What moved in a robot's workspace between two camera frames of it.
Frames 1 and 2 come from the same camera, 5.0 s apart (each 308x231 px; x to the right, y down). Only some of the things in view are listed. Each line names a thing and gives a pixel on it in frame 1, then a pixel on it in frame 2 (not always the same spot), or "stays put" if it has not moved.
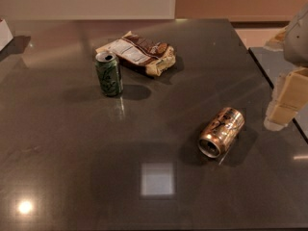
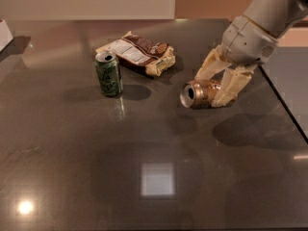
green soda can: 108,65 stays put
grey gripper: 297,38 to 247,42
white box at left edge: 6,35 stays put
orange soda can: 224,127 to 198,94
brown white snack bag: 147,57 stays put
